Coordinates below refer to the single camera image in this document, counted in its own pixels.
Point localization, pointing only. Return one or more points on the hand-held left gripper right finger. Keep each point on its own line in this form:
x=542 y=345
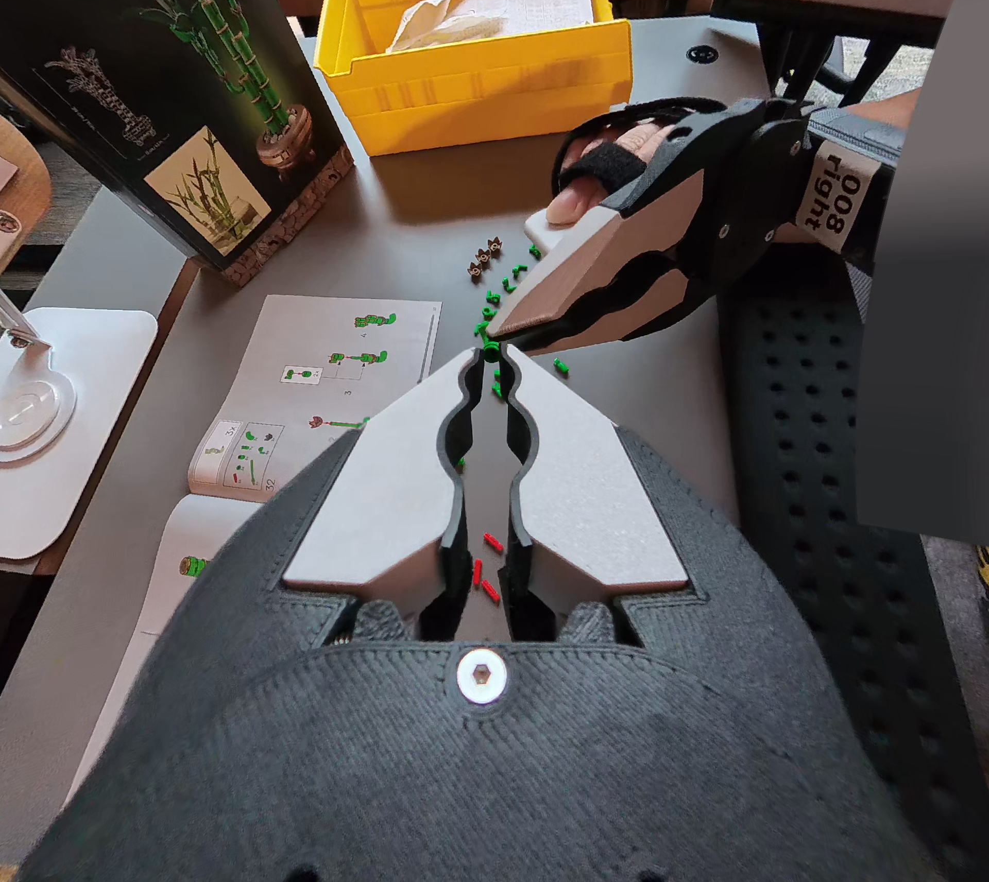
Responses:
x=595 y=511

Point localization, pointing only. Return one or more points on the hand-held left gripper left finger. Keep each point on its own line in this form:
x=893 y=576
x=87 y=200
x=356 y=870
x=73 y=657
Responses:
x=378 y=511

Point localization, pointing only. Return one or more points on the lego instruction booklet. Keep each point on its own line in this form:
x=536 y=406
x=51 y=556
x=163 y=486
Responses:
x=340 y=357

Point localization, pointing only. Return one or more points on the black lego set box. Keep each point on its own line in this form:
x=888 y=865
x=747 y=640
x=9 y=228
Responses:
x=116 y=86

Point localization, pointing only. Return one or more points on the white stand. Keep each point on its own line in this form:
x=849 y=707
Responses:
x=85 y=434

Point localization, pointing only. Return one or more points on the yellow plastic bin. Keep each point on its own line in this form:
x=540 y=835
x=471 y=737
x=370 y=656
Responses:
x=479 y=94

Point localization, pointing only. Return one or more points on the person's right hand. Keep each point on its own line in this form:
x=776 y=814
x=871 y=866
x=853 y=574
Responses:
x=579 y=202

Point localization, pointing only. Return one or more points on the wooden display board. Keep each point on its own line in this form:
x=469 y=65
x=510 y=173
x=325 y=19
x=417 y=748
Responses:
x=31 y=194

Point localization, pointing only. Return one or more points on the green curved lego piece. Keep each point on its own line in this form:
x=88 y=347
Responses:
x=482 y=332

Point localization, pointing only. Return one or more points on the black perforated pad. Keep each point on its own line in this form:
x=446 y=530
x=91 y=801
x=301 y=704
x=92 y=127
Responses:
x=811 y=511

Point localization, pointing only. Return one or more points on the scatter of green lego clips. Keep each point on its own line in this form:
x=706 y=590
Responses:
x=506 y=283

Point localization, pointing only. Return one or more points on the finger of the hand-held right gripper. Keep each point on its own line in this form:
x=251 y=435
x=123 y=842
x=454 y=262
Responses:
x=657 y=299
x=587 y=264

